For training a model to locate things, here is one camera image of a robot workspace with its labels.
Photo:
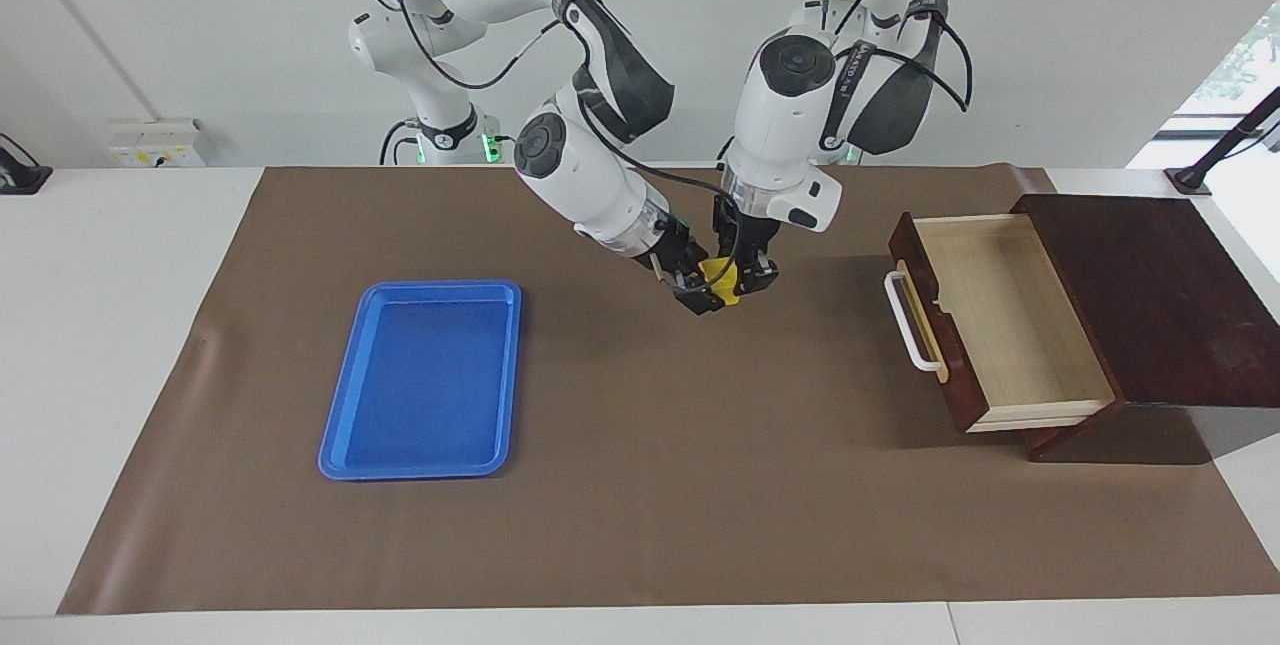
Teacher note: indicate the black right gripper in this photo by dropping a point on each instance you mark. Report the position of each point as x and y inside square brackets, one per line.
[682, 245]

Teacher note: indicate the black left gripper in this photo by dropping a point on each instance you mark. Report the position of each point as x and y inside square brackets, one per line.
[748, 230]

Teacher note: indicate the yellow cube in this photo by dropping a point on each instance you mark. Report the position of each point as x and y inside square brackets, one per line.
[722, 277]

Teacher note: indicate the wooden drawer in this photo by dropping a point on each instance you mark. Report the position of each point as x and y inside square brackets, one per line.
[1020, 325]

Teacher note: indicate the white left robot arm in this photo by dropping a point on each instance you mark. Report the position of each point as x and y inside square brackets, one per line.
[780, 125]

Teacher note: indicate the brown table mat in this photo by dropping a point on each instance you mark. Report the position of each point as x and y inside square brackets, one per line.
[750, 505]

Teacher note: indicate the blue plastic tray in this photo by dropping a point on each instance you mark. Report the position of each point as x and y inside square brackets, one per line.
[420, 385]

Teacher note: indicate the dark wooden cabinet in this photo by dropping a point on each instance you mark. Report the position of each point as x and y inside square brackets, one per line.
[1180, 325]

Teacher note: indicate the black angled stand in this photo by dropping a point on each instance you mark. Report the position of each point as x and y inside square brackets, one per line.
[1190, 177]

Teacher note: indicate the bright window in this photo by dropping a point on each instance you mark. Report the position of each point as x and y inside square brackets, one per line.
[1240, 75]

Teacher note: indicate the white wall socket box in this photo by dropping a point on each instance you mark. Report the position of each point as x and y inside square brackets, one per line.
[150, 143]

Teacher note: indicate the black desk mount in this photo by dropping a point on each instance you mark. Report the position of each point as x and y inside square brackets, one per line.
[20, 177]

